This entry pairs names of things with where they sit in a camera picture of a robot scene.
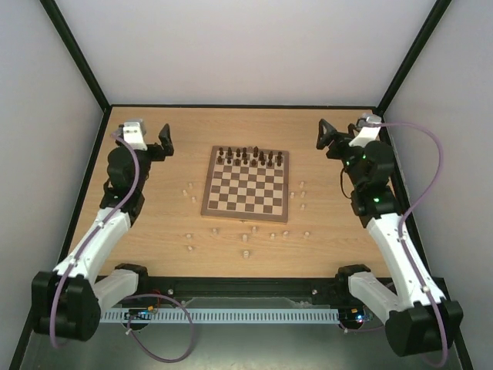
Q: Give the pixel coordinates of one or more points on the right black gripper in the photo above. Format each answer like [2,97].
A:
[335,144]

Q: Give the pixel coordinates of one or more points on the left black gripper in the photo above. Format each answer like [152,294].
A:
[166,139]

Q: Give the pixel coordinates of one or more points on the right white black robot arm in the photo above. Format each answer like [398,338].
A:
[416,315]

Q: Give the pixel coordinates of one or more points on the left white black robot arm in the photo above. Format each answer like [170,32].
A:
[69,300]

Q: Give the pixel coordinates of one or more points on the dark chess pieces row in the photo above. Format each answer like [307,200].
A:
[243,155]

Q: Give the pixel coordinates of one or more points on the wooden folding chessboard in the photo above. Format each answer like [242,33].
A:
[246,193]

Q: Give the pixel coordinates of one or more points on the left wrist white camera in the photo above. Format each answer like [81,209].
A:
[133,132]

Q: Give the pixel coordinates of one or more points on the wrist white camera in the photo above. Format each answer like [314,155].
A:
[368,128]
[133,132]

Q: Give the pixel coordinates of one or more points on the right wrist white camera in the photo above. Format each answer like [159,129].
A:
[368,128]

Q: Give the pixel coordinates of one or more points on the left black frame post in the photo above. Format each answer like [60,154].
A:
[57,19]

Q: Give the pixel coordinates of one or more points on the black frame post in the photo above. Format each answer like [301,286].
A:
[57,19]
[420,41]

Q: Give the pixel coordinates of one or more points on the black aluminium front rail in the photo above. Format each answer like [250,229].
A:
[332,291]

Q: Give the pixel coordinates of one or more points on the right black frame post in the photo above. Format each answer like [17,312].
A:
[420,41]

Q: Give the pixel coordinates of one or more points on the light blue slotted cable duct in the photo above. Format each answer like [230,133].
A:
[222,316]

